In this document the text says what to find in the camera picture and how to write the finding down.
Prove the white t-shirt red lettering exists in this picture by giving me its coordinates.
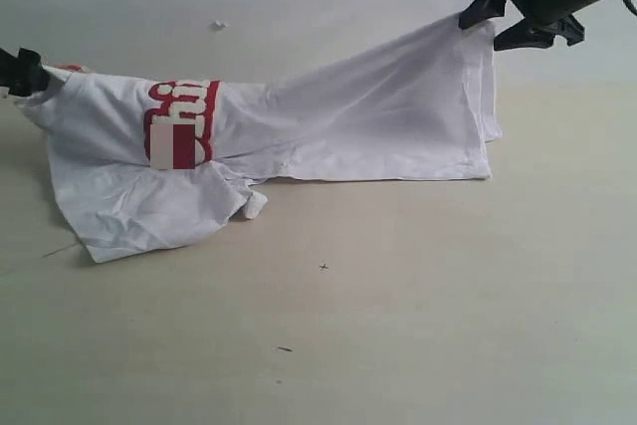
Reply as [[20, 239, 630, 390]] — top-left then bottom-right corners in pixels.
[[15, 16, 502, 263]]

